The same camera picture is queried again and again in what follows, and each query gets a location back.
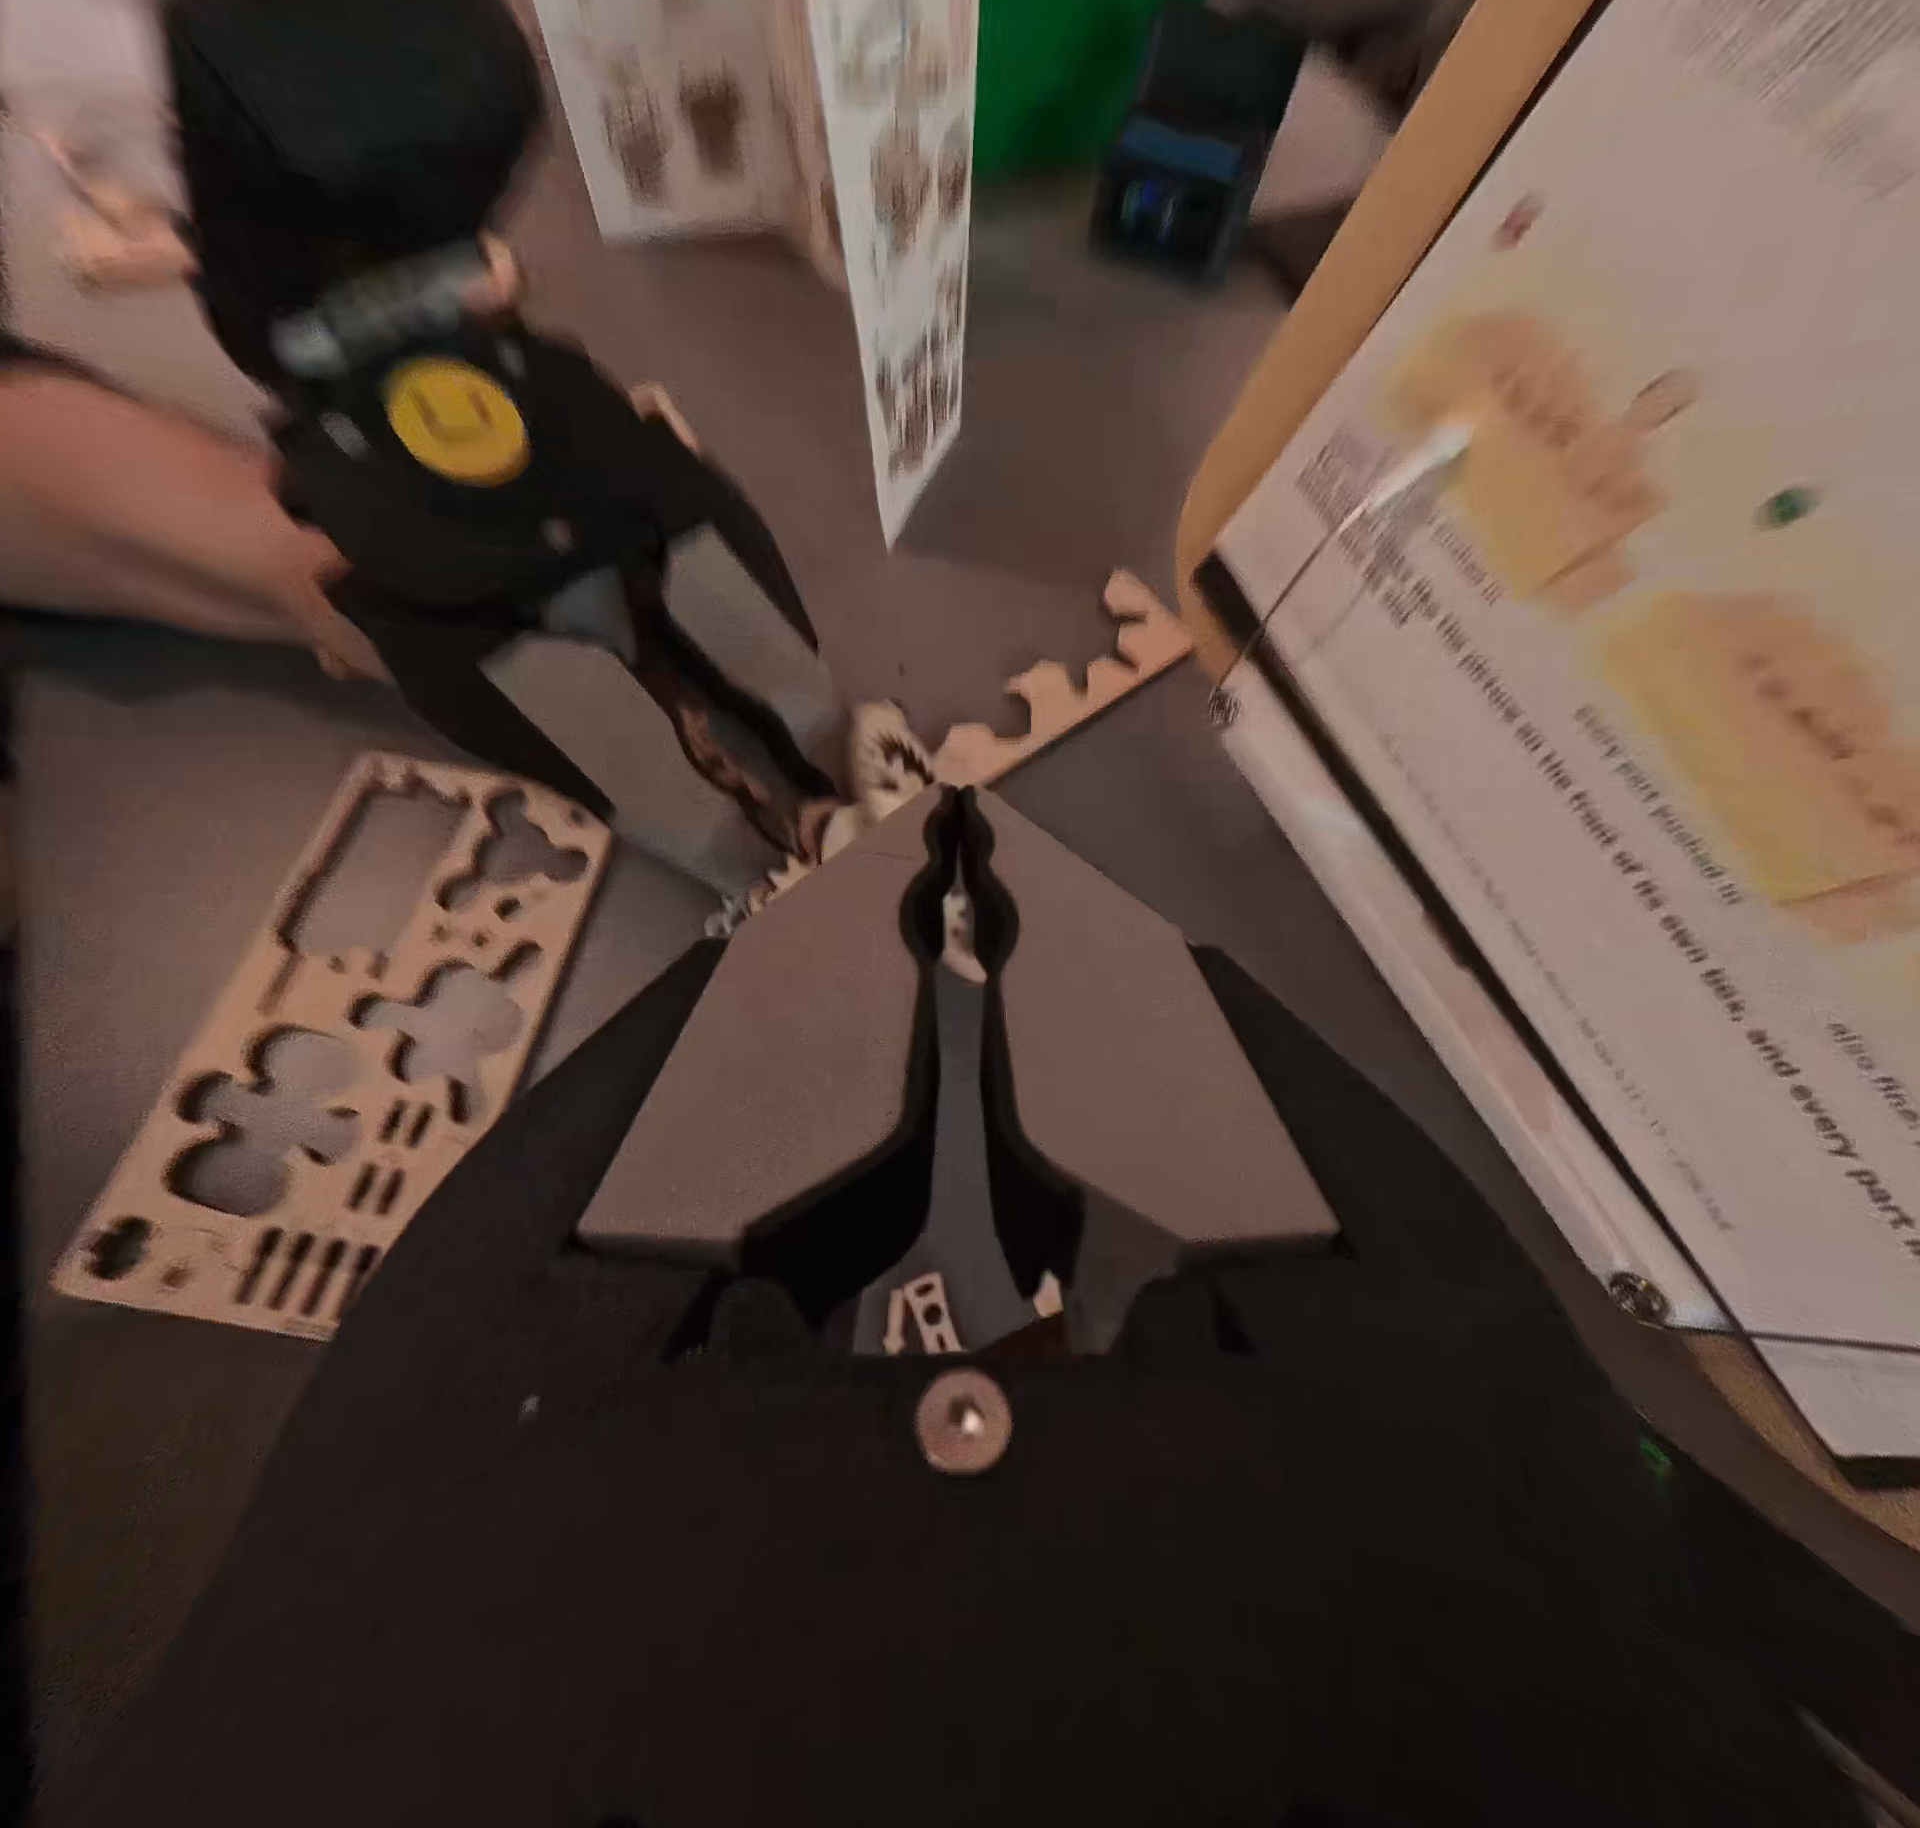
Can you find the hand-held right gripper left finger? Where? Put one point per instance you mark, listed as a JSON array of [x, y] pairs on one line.
[[751, 1092]]

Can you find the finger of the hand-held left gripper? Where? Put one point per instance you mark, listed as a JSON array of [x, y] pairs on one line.
[[751, 656], [587, 717]]

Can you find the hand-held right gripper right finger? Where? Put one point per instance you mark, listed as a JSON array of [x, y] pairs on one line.
[[1157, 1092]]

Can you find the wooden gear assembly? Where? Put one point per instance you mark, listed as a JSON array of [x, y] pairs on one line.
[[887, 754]]

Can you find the person's left hand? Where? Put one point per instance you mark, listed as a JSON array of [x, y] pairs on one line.
[[152, 508]]

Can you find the jagged wooden sheet strip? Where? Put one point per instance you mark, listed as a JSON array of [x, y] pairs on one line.
[[1110, 673]]

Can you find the white printed instruction sheet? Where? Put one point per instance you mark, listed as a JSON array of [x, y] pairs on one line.
[[1575, 884]]

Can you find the folded paper instruction booklet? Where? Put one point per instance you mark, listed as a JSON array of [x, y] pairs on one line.
[[901, 131]]

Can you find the wooden sheet with cloud cut-outs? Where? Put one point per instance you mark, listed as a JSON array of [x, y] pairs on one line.
[[212, 1242]]

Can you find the small black screen device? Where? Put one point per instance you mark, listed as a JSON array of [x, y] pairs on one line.
[[1185, 192]]

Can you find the green plastic bin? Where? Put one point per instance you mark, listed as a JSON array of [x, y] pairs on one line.
[[1082, 41]]

